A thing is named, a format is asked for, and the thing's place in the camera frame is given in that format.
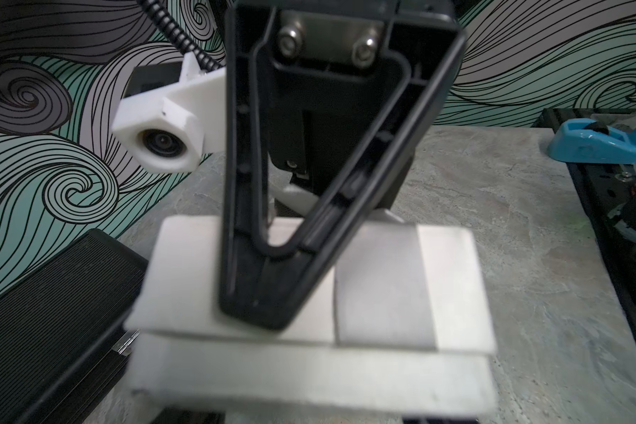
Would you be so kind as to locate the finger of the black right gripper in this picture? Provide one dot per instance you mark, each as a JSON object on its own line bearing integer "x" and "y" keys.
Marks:
{"x": 326, "y": 103}

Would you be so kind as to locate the large white bow gift box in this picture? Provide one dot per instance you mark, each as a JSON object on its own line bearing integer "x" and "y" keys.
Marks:
{"x": 401, "y": 326}

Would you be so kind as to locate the blue tape dispenser right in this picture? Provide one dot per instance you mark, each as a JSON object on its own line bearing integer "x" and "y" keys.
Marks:
{"x": 587, "y": 141}

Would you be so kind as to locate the black ribbed hard case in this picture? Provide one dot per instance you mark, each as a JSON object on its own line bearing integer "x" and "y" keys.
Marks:
{"x": 58, "y": 328}

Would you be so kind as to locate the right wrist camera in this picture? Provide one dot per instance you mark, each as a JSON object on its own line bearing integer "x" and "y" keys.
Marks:
{"x": 171, "y": 115}

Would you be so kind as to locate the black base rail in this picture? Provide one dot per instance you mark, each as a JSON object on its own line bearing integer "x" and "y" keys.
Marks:
{"x": 608, "y": 196}

